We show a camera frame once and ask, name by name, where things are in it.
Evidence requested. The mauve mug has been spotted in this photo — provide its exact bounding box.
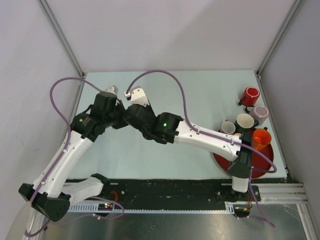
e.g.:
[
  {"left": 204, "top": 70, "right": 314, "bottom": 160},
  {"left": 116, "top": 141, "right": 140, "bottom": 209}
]
[{"left": 244, "top": 105, "right": 269, "bottom": 126}]

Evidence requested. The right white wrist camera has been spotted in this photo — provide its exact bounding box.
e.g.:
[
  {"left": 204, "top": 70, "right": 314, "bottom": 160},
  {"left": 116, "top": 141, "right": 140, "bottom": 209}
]
[{"left": 124, "top": 86, "right": 150, "bottom": 107}]

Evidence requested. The red mug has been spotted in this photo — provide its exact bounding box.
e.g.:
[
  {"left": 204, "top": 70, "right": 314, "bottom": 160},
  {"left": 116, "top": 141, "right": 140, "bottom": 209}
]
[{"left": 237, "top": 86, "right": 260, "bottom": 107}]

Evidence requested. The aluminium frame post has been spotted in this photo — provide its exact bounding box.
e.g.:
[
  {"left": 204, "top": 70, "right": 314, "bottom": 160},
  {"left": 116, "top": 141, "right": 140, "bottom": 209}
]
[
  {"left": 37, "top": 0, "right": 85, "bottom": 77},
  {"left": 255, "top": 0, "right": 305, "bottom": 78}
]

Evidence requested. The left aluminium frame post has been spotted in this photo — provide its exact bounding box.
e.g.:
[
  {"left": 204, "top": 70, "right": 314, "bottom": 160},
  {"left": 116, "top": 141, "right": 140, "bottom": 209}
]
[{"left": 37, "top": 0, "right": 85, "bottom": 77}]

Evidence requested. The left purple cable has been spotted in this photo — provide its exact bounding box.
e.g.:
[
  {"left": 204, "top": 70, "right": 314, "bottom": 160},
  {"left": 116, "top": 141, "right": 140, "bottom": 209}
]
[{"left": 24, "top": 76, "right": 125, "bottom": 237}]

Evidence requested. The large orange mug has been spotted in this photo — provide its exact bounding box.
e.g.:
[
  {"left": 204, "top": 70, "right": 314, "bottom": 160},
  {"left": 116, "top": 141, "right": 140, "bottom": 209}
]
[{"left": 253, "top": 128, "right": 272, "bottom": 151}]

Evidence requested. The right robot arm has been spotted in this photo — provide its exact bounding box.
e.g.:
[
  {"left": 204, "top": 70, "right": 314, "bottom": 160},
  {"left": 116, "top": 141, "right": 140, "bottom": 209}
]
[{"left": 123, "top": 104, "right": 253, "bottom": 201}]

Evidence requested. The dark green mug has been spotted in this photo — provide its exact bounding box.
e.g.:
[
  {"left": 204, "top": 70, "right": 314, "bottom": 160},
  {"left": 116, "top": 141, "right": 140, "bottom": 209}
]
[{"left": 234, "top": 113, "right": 259, "bottom": 134}]

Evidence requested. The white slotted cable duct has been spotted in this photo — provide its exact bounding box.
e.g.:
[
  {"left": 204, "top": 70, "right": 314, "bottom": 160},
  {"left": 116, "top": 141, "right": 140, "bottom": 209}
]
[{"left": 68, "top": 201, "right": 249, "bottom": 215}]

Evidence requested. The small circuit board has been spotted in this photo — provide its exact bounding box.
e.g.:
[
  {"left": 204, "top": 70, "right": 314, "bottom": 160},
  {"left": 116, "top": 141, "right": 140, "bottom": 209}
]
[{"left": 98, "top": 203, "right": 114, "bottom": 211}]

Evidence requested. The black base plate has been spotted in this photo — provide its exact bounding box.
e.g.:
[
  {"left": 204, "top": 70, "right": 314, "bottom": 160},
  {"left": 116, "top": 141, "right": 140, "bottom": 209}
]
[{"left": 99, "top": 179, "right": 261, "bottom": 210}]

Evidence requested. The salmon pink printed mug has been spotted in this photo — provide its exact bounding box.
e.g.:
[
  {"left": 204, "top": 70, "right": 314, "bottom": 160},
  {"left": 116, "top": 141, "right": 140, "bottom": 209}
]
[{"left": 220, "top": 120, "right": 236, "bottom": 135}]

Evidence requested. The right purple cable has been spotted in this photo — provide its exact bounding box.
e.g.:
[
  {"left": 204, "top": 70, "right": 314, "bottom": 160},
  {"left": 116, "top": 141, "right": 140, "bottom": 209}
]
[{"left": 124, "top": 69, "right": 278, "bottom": 228}]

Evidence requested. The right aluminium frame post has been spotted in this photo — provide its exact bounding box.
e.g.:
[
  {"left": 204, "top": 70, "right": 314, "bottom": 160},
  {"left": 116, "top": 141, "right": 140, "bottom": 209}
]
[{"left": 255, "top": 0, "right": 305, "bottom": 78}]

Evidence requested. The round red tray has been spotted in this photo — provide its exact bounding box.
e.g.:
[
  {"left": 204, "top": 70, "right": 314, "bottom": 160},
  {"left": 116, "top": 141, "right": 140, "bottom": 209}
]
[{"left": 212, "top": 128, "right": 274, "bottom": 179}]

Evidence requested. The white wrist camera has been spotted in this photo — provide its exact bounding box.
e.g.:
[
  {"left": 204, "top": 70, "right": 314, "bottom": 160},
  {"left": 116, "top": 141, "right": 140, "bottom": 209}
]
[
  {"left": 124, "top": 86, "right": 150, "bottom": 107},
  {"left": 105, "top": 85, "right": 119, "bottom": 96}
]

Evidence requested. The purple cable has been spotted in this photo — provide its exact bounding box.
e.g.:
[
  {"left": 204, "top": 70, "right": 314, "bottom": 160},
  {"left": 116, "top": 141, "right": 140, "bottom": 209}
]
[
  {"left": 24, "top": 76, "right": 125, "bottom": 237},
  {"left": 124, "top": 69, "right": 278, "bottom": 228}
]

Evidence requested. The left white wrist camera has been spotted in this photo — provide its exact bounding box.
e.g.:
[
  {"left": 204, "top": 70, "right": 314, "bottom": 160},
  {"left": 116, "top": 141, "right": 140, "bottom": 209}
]
[{"left": 105, "top": 85, "right": 119, "bottom": 96}]

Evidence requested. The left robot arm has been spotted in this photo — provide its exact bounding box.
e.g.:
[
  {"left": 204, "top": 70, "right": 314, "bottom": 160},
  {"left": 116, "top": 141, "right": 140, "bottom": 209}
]
[{"left": 18, "top": 89, "right": 125, "bottom": 222}]

